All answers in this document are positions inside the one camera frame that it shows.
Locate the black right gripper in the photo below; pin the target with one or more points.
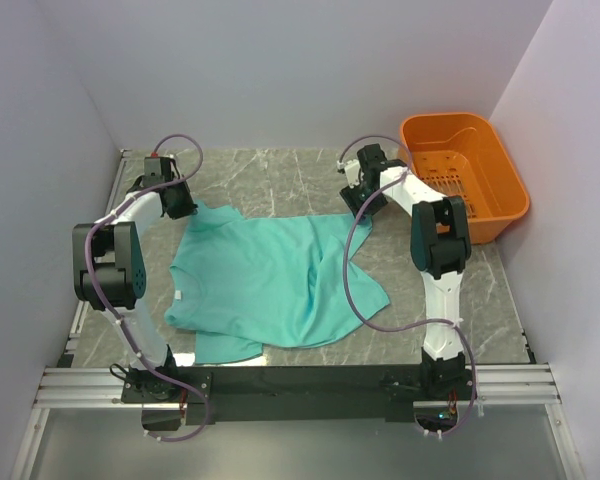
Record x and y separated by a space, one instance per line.
349 196

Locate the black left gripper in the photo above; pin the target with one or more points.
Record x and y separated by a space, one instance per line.
189 207

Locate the orange plastic basket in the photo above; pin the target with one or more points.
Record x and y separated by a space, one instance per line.
460 153

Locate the teal t shirt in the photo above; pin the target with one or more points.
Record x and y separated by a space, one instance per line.
242 284

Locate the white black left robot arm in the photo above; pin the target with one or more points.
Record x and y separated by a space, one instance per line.
109 274

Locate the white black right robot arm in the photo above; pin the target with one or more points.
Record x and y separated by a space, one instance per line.
440 247

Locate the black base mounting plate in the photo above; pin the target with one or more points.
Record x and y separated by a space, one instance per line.
196 408

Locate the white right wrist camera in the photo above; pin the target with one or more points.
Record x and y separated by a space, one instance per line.
351 169

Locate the aluminium frame rail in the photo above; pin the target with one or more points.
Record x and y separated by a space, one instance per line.
512 384

